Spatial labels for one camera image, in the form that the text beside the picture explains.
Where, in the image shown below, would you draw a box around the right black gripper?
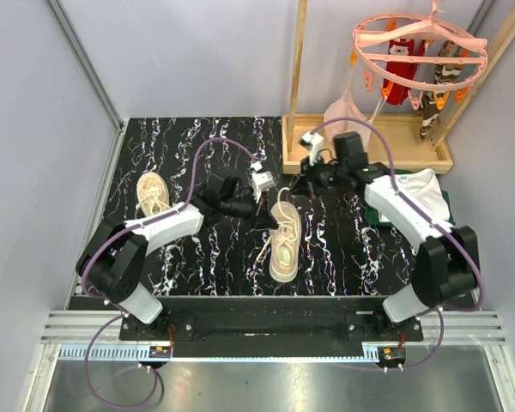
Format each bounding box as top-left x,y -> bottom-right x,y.
289,154 -> 347,201

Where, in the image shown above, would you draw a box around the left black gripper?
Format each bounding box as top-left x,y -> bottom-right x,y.
221,188 -> 279,233

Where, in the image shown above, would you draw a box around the cream shoelace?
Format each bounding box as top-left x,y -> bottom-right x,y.
257,187 -> 301,266

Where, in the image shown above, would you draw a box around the beige sneaker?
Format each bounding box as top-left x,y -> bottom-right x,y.
270,201 -> 302,283
136,172 -> 170,217

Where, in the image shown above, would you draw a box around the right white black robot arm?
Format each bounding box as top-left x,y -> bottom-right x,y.
290,132 -> 480,341

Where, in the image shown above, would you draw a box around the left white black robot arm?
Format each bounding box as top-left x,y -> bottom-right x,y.
76,172 -> 278,340

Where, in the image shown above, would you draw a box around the black marble pattern mat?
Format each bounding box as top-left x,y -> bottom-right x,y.
103,117 -> 415,297

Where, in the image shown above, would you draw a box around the green folded garment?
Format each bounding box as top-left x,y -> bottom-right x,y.
364,191 -> 456,227

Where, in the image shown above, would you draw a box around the pink bra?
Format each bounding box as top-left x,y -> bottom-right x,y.
324,63 -> 386,145

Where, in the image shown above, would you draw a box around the white t-shirt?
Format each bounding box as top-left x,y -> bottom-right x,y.
397,168 -> 451,221

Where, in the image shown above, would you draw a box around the brown striped sock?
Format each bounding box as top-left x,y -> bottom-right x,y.
420,40 -> 464,141

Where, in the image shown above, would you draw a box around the red sock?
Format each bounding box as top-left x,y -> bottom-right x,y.
385,38 -> 428,106

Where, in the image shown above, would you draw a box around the pink round clip hanger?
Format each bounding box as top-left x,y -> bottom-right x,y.
351,1 -> 488,110

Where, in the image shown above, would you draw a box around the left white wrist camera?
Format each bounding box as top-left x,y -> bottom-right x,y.
251,161 -> 276,203

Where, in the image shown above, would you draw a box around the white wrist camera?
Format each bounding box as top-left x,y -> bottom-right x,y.
251,161 -> 276,203
299,131 -> 324,167

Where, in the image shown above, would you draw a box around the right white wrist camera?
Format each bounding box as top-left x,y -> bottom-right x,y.
299,131 -> 324,167

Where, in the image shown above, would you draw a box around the wooden drying rack frame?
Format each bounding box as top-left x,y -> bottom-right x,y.
282,0 -> 515,175

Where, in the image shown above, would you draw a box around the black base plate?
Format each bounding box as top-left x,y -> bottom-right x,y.
119,296 -> 424,361

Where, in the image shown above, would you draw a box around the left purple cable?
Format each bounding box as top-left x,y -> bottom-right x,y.
80,137 -> 263,407

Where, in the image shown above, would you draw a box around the purple cable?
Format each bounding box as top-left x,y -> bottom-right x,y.
311,118 -> 486,373
80,137 -> 263,407

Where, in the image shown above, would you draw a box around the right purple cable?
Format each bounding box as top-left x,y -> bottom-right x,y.
311,118 -> 486,373

